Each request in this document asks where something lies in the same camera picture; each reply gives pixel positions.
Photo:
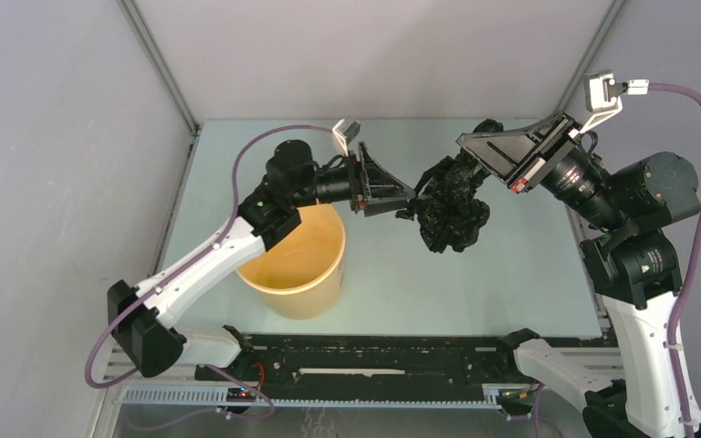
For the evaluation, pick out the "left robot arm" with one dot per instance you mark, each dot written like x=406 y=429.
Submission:
x=145 y=317

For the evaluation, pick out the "right aluminium frame post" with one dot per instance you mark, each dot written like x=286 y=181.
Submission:
x=571 y=100

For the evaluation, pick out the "black plastic trash bag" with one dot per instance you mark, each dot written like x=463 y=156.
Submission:
x=445 y=204

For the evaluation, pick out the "aluminium frame post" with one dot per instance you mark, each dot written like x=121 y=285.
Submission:
x=150 y=47
x=571 y=100

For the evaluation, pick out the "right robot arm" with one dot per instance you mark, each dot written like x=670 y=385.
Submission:
x=632 y=266

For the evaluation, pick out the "left aluminium frame post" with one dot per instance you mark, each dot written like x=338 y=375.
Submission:
x=150 y=47

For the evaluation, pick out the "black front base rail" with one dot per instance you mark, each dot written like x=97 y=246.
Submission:
x=339 y=368

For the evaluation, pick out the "right controller circuit board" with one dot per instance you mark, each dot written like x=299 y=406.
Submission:
x=518 y=396

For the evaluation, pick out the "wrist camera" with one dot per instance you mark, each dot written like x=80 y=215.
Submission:
x=343 y=133
x=603 y=96

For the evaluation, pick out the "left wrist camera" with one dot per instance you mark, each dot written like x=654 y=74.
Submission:
x=343 y=133

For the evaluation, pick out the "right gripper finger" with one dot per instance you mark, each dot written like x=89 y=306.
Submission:
x=506 y=143
x=530 y=168

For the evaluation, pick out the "left controller circuit board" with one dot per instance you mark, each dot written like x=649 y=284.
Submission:
x=240 y=394

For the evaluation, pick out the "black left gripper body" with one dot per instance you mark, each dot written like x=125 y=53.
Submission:
x=354 y=183

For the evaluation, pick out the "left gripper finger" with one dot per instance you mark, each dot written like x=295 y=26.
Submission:
x=378 y=183
x=373 y=206

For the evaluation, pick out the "controller circuit board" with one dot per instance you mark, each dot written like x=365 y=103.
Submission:
x=240 y=394
x=518 y=396

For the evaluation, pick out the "yellow plastic trash bin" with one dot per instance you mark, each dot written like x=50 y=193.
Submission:
x=301 y=277

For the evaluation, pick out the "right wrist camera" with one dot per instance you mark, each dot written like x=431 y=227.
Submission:
x=603 y=96

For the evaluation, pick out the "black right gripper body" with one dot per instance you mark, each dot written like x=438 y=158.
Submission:
x=555 y=148

